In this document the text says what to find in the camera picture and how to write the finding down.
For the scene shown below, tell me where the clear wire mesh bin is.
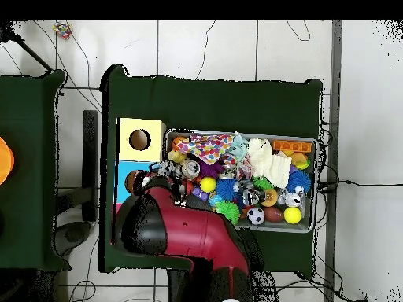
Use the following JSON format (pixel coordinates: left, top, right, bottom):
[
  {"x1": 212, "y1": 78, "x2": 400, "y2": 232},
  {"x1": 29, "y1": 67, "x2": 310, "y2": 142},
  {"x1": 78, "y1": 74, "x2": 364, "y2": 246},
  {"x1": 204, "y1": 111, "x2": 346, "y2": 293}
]
[{"x1": 160, "y1": 128, "x2": 318, "y2": 234}]

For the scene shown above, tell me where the polka dot cloth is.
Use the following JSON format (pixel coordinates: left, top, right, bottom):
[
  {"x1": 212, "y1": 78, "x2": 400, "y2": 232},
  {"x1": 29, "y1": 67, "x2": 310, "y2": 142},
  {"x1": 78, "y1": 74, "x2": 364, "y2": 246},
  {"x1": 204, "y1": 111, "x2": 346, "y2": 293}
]
[{"x1": 174, "y1": 133, "x2": 235, "y2": 166}]

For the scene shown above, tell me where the small colourful floor toy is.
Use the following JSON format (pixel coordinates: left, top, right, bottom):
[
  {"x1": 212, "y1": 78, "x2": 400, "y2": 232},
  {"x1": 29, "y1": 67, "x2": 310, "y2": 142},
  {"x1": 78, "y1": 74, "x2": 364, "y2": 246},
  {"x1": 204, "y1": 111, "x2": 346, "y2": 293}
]
[{"x1": 53, "y1": 21, "x2": 73, "y2": 40}]

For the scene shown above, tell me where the smooth yellow ball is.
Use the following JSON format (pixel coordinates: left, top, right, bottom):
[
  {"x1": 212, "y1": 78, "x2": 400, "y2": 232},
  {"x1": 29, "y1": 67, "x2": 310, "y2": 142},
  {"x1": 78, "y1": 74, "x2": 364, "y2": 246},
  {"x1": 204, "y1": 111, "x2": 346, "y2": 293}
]
[{"x1": 283, "y1": 206, "x2": 303, "y2": 225}]

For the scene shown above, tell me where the green cloth side table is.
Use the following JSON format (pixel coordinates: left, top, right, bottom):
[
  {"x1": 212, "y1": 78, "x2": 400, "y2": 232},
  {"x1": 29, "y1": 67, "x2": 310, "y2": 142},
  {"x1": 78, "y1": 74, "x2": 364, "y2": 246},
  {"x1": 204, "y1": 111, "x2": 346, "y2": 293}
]
[{"x1": 0, "y1": 68, "x2": 69, "y2": 271}]

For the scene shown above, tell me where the blue spiky ball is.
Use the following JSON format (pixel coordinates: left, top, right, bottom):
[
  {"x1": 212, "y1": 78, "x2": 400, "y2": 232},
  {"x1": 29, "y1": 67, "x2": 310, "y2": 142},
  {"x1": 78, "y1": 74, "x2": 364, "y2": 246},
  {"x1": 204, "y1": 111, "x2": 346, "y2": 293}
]
[
  {"x1": 286, "y1": 169, "x2": 312, "y2": 195},
  {"x1": 215, "y1": 179, "x2": 240, "y2": 202}
]

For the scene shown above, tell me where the white knitted cloth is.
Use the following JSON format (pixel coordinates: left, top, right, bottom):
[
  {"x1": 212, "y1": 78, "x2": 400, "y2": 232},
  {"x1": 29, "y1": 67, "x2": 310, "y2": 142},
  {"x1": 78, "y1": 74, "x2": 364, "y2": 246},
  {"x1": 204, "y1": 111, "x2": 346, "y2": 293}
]
[{"x1": 247, "y1": 138, "x2": 293, "y2": 189}]

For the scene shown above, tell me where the orange toy building block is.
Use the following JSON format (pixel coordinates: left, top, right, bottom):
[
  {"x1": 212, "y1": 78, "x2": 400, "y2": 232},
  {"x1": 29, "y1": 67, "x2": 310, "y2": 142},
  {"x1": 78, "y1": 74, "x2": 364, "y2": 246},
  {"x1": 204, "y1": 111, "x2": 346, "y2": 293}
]
[{"x1": 272, "y1": 139, "x2": 313, "y2": 153}]

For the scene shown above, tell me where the green spiky ball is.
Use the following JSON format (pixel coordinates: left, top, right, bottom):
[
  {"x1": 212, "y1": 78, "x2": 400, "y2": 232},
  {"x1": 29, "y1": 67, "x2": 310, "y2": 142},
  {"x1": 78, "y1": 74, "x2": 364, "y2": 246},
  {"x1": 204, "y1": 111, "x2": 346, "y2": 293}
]
[{"x1": 215, "y1": 201, "x2": 242, "y2": 226}]

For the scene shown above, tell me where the wooden box with three holes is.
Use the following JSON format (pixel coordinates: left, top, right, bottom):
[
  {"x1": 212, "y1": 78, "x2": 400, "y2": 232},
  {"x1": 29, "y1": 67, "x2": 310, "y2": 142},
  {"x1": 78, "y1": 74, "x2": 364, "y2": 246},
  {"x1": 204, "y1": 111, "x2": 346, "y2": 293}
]
[{"x1": 115, "y1": 117, "x2": 168, "y2": 205}]

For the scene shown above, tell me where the clear plastic bottle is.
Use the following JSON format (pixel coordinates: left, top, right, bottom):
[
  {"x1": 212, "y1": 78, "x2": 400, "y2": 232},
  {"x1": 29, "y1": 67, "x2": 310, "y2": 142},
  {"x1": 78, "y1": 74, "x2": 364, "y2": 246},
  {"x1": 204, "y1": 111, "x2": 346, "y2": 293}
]
[{"x1": 150, "y1": 160, "x2": 185, "y2": 181}]

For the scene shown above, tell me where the small soccer ball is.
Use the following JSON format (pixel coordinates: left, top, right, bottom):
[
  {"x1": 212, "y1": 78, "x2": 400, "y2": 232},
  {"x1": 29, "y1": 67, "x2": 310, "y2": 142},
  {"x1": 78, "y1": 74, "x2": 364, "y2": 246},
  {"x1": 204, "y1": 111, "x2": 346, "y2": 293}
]
[{"x1": 247, "y1": 207, "x2": 267, "y2": 227}]

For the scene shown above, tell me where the orange round object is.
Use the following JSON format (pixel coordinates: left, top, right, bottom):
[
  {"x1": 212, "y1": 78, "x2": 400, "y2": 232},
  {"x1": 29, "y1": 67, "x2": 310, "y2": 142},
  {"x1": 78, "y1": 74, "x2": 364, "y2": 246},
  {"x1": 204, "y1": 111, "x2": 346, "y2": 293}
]
[{"x1": 0, "y1": 137, "x2": 15, "y2": 186}]

